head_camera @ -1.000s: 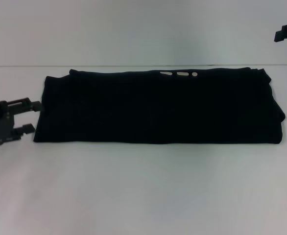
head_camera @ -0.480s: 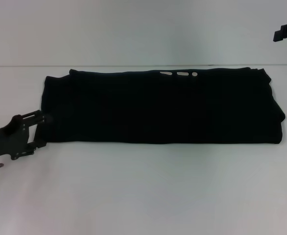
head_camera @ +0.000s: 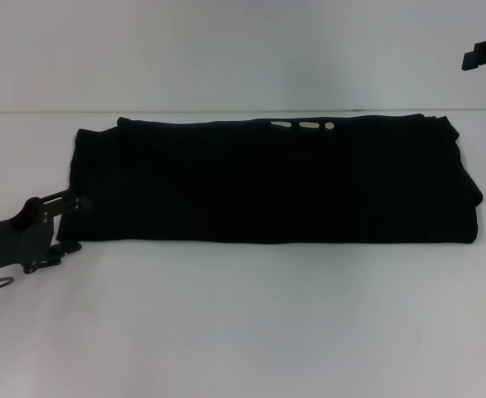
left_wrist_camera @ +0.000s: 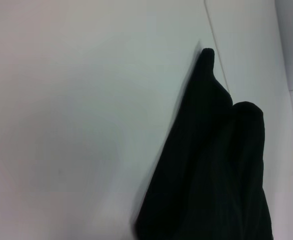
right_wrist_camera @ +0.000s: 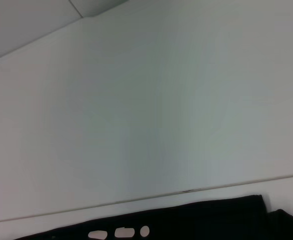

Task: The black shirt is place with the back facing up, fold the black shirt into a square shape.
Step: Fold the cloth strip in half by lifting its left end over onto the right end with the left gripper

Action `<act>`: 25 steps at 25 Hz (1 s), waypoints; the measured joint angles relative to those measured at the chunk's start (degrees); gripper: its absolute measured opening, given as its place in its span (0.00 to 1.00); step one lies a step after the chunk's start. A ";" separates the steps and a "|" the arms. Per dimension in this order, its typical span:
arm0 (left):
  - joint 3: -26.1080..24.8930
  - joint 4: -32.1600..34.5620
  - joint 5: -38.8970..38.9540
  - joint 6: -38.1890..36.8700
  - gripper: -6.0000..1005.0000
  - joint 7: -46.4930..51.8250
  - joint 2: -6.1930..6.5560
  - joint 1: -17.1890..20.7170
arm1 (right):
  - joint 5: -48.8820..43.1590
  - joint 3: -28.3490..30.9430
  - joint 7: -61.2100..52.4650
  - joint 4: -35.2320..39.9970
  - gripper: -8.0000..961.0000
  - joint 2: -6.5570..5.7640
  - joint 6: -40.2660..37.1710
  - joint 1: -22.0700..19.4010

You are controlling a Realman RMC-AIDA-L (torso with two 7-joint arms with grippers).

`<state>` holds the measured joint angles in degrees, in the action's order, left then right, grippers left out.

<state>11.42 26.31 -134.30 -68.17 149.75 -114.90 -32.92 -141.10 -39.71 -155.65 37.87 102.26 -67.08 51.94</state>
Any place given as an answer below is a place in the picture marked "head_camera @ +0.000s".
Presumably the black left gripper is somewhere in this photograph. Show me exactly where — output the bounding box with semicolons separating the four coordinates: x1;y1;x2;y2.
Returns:
0;188;95;275

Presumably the black shirt with FREE print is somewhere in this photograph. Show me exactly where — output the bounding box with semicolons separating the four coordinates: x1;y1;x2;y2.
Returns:
55;114;485;246

